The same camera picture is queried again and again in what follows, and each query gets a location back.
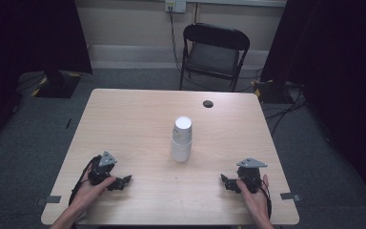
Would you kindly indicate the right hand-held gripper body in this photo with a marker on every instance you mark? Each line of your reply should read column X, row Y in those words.
column 250, row 178

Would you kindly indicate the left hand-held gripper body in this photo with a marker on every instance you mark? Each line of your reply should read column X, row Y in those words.
column 99, row 173

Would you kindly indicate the white paper cup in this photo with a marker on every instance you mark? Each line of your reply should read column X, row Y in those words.
column 183, row 127
column 180, row 152

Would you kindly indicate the person's left hand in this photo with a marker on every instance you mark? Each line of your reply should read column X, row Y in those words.
column 87, row 195

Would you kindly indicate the person's right hand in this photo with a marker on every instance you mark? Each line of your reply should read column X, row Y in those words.
column 257, row 203

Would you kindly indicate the grey tape strip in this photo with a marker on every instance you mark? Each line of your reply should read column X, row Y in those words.
column 51, row 199
column 290, row 196

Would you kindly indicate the black stand base striped tape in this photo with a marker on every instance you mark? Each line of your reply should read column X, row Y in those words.
column 268, row 92
column 57, row 84

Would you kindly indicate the black folding chair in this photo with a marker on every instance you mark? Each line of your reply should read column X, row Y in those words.
column 214, row 57

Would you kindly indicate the black curtain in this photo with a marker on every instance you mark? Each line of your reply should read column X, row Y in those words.
column 333, row 63
column 28, row 41

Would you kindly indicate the white wall socket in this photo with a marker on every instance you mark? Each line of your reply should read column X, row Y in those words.
column 175, row 5

